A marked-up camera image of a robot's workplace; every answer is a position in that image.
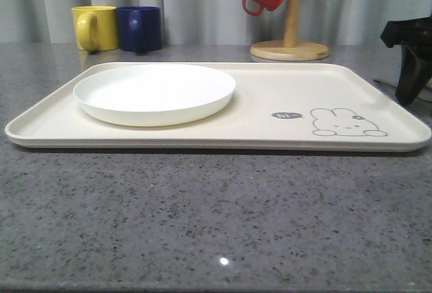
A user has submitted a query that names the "yellow mug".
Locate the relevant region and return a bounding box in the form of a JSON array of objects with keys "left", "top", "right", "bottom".
[{"left": 72, "top": 5, "right": 119, "bottom": 52}]

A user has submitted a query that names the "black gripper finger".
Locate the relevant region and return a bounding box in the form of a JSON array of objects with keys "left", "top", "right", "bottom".
[{"left": 396, "top": 45, "right": 431, "bottom": 105}]

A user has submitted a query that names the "wooden mug tree stand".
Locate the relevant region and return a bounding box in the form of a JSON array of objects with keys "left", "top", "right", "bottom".
[{"left": 250, "top": 0, "right": 329, "bottom": 61}]

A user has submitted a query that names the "beige rabbit serving tray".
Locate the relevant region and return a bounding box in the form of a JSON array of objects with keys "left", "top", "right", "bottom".
[{"left": 5, "top": 62, "right": 431, "bottom": 152}]

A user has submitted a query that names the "dark blue mug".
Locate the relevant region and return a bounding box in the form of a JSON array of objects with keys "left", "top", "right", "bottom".
[{"left": 115, "top": 6, "right": 163, "bottom": 52}]

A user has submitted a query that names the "silver fork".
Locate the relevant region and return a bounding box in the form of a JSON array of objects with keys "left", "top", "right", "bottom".
[{"left": 373, "top": 79, "right": 398, "bottom": 88}]

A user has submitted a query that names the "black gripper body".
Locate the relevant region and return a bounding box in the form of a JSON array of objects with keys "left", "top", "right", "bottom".
[{"left": 381, "top": 18, "right": 431, "bottom": 48}]

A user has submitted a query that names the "grey curtain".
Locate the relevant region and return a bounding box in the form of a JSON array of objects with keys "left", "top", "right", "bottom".
[{"left": 1, "top": 0, "right": 431, "bottom": 45}]

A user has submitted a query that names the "white round plate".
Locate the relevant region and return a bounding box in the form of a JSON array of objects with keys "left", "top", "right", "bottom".
[{"left": 73, "top": 63, "right": 236, "bottom": 127}]

